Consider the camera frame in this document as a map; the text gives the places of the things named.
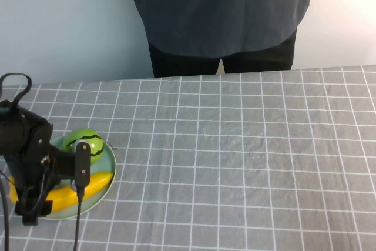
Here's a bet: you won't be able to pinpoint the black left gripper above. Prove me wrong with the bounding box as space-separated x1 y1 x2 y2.
6 122 61 226

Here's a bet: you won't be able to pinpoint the yellow toy banana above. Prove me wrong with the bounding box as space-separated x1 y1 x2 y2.
8 171 115 213

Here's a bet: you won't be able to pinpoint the light green round plate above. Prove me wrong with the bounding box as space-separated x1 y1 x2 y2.
41 135 118 221

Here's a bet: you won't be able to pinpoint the green toy watermelon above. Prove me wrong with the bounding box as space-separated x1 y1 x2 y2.
62 128 105 166

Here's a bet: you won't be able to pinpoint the grey white-checked tablecloth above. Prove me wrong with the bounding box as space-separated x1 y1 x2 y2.
0 65 376 251

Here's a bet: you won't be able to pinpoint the black trousers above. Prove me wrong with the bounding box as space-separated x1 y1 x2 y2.
147 29 296 79

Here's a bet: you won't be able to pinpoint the dark blue-grey shirt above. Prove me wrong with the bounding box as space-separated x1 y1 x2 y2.
124 0 316 59

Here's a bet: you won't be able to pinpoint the black hanging arm cable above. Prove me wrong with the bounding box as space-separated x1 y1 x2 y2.
0 170 11 251

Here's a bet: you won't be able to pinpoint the black camera cable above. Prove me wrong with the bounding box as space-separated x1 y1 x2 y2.
72 185 86 251

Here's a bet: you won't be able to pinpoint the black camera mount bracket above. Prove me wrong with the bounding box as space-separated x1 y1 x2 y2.
48 144 78 182

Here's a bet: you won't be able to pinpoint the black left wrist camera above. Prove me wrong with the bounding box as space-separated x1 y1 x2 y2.
72 140 92 193

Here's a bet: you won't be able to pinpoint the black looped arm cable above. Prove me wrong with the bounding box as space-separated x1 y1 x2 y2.
0 72 33 111

